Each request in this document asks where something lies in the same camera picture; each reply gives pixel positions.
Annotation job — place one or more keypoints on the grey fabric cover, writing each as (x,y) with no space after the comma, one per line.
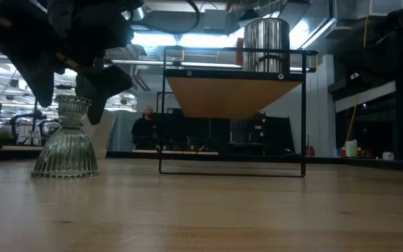
(122,129)

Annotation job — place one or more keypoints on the white hexagonal plant pot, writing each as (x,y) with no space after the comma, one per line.
(105,136)

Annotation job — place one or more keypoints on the red fire extinguisher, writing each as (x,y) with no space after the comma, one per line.
(310,150)

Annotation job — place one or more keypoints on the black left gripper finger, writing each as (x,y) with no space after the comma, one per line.
(38,73)
(103,85)

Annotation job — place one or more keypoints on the wooden shelf riser black frame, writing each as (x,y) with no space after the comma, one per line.
(233,98)

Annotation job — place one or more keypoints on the white plastic jug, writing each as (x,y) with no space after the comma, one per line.
(351,148)

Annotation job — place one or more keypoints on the ribbed glass candle stick holder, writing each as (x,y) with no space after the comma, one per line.
(65,150)

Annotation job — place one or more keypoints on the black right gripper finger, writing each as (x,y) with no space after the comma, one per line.
(362,63)
(362,52)

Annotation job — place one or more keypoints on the silver candle tin orange tag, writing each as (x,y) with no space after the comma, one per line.
(266,42)

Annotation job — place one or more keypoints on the white cup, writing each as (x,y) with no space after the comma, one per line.
(387,156)

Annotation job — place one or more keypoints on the long ceiling light tube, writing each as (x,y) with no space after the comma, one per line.
(142,62)

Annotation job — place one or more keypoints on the small green plant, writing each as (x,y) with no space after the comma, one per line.
(5,136)

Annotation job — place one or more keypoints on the person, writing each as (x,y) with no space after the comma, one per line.
(145,129)

